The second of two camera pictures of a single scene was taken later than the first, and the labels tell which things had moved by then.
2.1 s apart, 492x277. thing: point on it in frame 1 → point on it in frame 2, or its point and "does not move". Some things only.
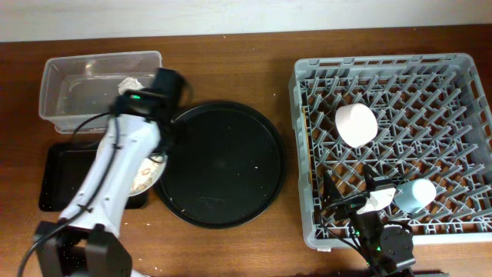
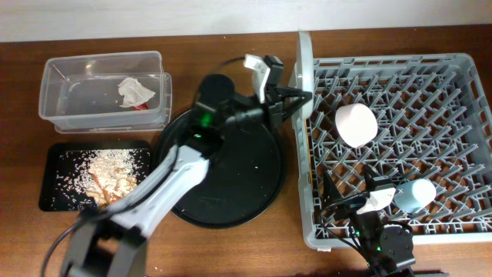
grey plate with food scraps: (147, 173) → (306, 69)
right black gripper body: (350, 207) does not move
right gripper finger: (370, 177) does not move
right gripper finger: (330, 192) does not move
